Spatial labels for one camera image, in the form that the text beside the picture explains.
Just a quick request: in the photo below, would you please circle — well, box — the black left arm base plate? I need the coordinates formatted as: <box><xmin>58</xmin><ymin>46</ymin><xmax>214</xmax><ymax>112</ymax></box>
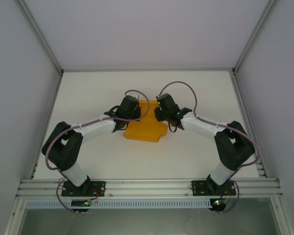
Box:
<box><xmin>61</xmin><ymin>180</ymin><xmax>106</xmax><ymax>197</ymax></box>

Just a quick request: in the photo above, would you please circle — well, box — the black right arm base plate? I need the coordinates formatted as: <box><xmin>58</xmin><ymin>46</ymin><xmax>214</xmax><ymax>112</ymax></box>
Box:
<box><xmin>191</xmin><ymin>180</ymin><xmax>237</xmax><ymax>196</ymax></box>

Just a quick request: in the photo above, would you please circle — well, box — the aluminium table side rail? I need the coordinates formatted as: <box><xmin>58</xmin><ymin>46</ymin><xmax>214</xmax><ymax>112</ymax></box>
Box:
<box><xmin>231</xmin><ymin>72</ymin><xmax>268</xmax><ymax>178</ymax></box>
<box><xmin>28</xmin><ymin>72</ymin><xmax>64</xmax><ymax>181</ymax></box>

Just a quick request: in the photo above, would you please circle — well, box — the orange paper box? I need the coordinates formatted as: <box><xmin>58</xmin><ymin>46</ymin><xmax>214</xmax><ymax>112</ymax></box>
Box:
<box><xmin>123</xmin><ymin>99</ymin><xmax>169</xmax><ymax>143</ymax></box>

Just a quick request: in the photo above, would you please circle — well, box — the aluminium frame leg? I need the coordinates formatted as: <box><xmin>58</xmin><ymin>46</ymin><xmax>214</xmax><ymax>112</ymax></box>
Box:
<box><xmin>269</xmin><ymin>197</ymin><xmax>294</xmax><ymax>235</ymax></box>
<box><xmin>3</xmin><ymin>197</ymin><xmax>27</xmax><ymax>235</ymax></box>

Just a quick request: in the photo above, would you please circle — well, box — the aluminium mounting rail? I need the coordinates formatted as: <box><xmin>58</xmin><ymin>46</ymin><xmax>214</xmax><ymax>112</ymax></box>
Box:
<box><xmin>16</xmin><ymin>178</ymin><xmax>284</xmax><ymax>198</ymax></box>

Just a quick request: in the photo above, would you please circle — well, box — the slotted light blue cable duct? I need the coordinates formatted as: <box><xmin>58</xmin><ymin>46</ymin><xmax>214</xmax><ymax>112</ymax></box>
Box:
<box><xmin>26</xmin><ymin>199</ymin><xmax>211</xmax><ymax>209</ymax></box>

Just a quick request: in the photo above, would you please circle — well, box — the aluminium frame post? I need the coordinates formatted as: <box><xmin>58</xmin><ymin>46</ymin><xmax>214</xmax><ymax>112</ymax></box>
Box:
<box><xmin>232</xmin><ymin>0</ymin><xmax>279</xmax><ymax>74</ymax></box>
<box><xmin>14</xmin><ymin>0</ymin><xmax>64</xmax><ymax>74</ymax></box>

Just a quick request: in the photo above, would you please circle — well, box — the left green circuit board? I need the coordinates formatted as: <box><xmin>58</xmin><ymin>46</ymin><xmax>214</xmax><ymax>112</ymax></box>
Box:
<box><xmin>71</xmin><ymin>200</ymin><xmax>92</xmax><ymax>208</ymax></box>

